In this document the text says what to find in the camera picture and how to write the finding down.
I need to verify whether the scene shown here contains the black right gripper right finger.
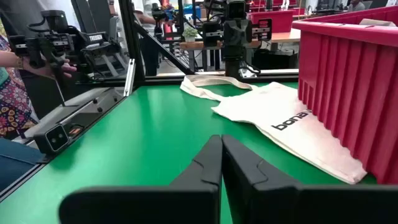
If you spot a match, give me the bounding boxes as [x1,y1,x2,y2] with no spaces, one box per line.
[221,134,398,224]

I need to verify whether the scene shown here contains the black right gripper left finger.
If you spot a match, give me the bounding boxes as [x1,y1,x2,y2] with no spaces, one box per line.
[58,134,223,224]

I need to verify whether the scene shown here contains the person's hand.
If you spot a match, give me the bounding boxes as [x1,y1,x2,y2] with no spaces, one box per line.
[23,57,78,79]

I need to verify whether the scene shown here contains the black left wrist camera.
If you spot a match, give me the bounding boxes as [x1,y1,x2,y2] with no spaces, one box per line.
[226,0,248,20]

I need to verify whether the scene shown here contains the red plastic laundry bin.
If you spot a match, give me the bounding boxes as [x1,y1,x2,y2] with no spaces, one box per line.
[292,6,398,185]

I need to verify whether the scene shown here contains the silver frame bracket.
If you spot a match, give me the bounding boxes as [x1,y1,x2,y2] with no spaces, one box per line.
[123,58,137,97]

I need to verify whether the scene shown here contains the light wooden table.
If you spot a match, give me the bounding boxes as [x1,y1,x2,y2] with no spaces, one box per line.
[269,28,302,44]

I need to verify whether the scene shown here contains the green work mat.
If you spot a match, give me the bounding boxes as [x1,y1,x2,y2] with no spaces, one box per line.
[0,81,379,224]

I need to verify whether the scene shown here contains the small potted plant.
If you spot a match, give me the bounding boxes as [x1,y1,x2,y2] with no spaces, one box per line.
[182,26,199,43]

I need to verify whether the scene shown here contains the wooden desk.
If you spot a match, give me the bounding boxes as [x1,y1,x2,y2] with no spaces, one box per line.
[179,39,262,51]

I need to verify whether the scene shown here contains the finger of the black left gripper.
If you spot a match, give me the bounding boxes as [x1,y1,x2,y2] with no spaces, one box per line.
[223,23,238,47]
[237,22,252,47]

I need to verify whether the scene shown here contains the black table-level camera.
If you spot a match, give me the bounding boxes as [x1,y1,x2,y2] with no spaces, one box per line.
[32,123,71,154]

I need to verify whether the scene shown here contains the red storage bin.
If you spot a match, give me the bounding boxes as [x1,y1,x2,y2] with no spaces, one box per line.
[248,9,295,34]

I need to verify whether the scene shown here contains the white printed tote bag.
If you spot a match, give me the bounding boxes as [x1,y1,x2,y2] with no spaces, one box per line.
[180,74,368,185]

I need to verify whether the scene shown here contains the person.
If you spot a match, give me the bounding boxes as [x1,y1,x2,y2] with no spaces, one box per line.
[347,0,366,12]
[0,18,78,139]

